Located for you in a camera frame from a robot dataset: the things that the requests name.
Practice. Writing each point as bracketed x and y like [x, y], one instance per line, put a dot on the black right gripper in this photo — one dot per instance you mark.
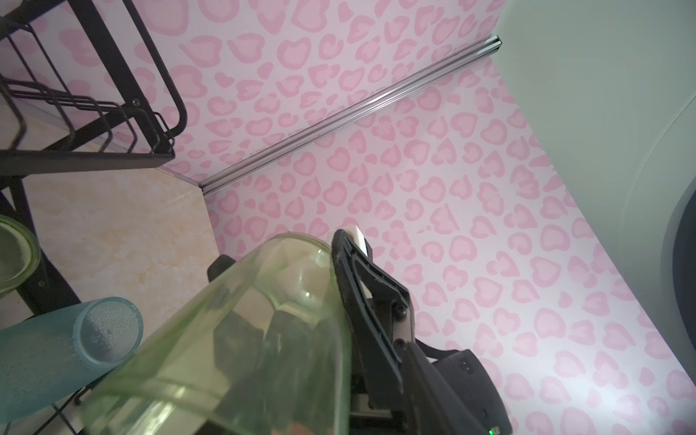
[386, 380]

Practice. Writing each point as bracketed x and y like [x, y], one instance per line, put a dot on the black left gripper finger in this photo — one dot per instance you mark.
[430, 405]

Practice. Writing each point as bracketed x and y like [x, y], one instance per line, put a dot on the teal clear cup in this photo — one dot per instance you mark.
[50, 356]

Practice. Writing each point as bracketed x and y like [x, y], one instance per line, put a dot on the yellow-green clear cup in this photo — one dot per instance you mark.
[20, 254]

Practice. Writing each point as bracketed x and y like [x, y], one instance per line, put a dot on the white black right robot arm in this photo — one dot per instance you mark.
[468, 378]

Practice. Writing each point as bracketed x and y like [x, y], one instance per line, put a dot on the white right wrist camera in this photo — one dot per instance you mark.
[359, 239]

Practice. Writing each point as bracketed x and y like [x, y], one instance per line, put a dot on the aluminium corner frame right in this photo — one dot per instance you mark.
[416, 82]

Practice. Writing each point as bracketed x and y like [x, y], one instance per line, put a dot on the black wire dish rack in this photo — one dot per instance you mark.
[102, 135]

